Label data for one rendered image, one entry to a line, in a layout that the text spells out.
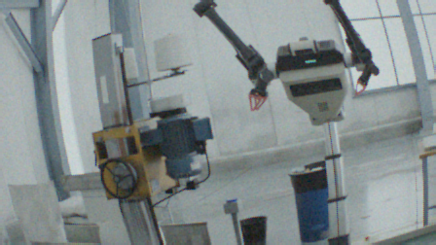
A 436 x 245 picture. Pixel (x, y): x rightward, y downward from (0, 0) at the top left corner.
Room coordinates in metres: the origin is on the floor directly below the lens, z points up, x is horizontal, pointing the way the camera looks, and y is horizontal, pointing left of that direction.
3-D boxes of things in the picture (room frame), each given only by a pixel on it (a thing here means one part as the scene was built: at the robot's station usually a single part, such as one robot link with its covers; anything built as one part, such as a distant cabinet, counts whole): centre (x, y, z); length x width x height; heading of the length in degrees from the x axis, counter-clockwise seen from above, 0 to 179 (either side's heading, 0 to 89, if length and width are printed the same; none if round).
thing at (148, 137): (2.85, 0.26, 1.27); 0.12 x 0.09 x 0.09; 162
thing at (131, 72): (3.08, 0.38, 1.61); 0.15 x 0.14 x 0.17; 72
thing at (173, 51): (3.00, 0.13, 1.61); 0.17 x 0.17 x 0.17
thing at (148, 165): (2.96, 0.39, 1.18); 0.34 x 0.25 x 0.31; 162
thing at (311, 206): (5.33, -0.70, 0.32); 0.51 x 0.48 x 0.65; 162
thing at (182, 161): (2.86, 0.17, 1.21); 0.15 x 0.15 x 0.25
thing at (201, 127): (2.87, 0.07, 1.25); 0.10 x 0.08 x 0.12; 7
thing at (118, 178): (2.71, 0.45, 1.13); 0.18 x 0.11 x 0.18; 72
